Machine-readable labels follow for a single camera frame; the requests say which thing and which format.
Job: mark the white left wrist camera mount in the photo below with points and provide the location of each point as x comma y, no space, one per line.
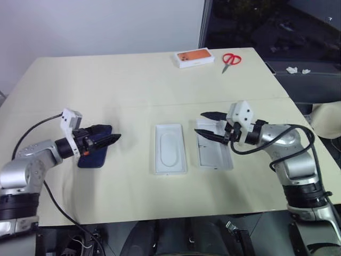
68,117

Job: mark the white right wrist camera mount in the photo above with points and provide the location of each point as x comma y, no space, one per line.
242,112

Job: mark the white phone box lid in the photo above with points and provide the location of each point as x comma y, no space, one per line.
213,157

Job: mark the white phone box base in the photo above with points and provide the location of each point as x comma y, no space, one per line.
170,149

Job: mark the dark glass window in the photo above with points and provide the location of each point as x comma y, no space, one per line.
266,26

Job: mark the crumpled white tissue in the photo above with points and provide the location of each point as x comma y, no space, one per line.
306,71
292,70

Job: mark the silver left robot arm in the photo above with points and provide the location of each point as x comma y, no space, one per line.
29,170

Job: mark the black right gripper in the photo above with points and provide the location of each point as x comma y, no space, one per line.
229,133

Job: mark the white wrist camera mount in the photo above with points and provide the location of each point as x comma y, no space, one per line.
68,117
242,112

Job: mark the beige cushion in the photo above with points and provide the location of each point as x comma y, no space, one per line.
327,117

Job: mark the white box with orange print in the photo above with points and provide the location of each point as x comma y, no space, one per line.
194,57

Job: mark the small metal clasp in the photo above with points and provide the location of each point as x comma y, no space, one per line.
231,226

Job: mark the dark blue phone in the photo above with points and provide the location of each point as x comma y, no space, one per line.
92,161

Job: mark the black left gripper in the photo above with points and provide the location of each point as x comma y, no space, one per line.
82,141

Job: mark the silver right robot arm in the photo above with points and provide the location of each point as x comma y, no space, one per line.
290,160

